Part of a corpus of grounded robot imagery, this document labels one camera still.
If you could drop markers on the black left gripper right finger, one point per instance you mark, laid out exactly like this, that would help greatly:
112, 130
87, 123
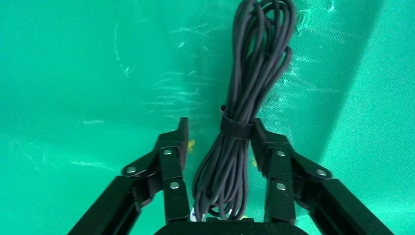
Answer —
280, 181

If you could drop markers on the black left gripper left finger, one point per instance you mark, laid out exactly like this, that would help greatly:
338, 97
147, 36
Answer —
173, 181

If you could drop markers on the green table cloth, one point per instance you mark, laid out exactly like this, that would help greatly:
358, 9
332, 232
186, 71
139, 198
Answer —
81, 81

